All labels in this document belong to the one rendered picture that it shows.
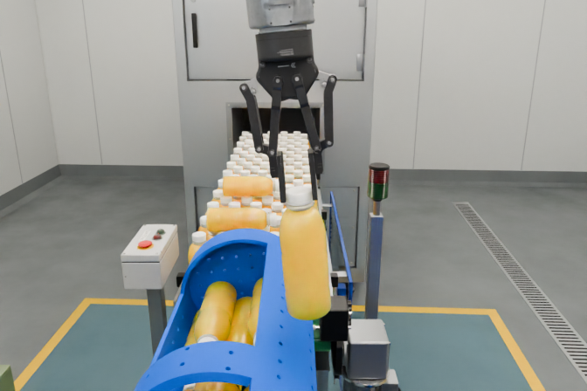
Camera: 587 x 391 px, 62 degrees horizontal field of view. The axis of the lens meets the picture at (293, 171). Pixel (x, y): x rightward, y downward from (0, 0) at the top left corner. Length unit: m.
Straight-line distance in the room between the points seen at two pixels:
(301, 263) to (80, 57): 5.13
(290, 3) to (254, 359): 0.47
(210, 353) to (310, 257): 0.19
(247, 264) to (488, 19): 4.57
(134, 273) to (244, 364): 0.70
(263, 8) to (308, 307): 0.42
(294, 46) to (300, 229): 0.25
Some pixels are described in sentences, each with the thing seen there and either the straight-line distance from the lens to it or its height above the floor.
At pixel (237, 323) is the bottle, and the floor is 1.09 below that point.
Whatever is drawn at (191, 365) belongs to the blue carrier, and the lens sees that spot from 0.71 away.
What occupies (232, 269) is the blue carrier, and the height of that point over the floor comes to 1.14.
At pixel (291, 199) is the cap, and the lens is 0.69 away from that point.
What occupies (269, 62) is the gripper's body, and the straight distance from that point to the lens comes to 0.66.
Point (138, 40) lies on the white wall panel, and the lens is 5.46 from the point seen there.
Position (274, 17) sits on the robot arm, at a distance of 0.63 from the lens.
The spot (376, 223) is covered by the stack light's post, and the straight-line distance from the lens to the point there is 1.53.
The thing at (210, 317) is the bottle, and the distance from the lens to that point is 0.98.
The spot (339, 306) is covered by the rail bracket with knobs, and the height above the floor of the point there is 1.00.
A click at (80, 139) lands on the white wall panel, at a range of 5.88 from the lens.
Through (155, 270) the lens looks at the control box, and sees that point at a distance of 1.33.
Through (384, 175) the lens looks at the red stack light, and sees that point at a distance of 1.47.
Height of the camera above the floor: 1.67
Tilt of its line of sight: 17 degrees down
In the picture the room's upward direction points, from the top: straight up
